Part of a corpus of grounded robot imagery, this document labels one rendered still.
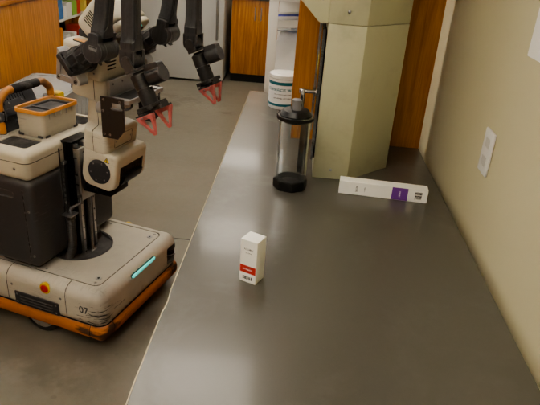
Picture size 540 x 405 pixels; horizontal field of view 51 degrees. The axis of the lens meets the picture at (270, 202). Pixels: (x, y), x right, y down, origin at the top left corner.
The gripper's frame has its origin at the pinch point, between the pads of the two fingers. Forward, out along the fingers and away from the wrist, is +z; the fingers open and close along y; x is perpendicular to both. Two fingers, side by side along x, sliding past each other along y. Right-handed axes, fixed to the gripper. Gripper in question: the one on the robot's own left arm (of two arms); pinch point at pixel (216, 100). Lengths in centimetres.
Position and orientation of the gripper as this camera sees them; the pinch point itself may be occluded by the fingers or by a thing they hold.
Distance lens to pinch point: 235.7
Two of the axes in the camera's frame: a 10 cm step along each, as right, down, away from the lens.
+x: -8.7, 2.1, 4.6
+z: 3.5, 9.0, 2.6
